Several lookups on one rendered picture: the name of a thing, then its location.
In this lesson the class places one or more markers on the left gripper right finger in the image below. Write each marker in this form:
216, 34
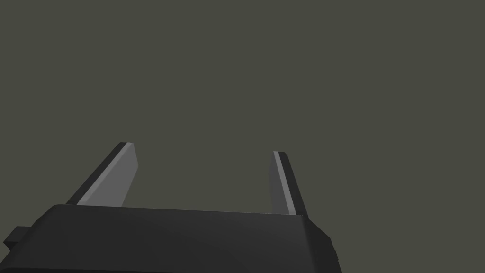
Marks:
285, 187

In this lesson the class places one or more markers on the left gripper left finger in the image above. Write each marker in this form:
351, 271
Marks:
110, 180

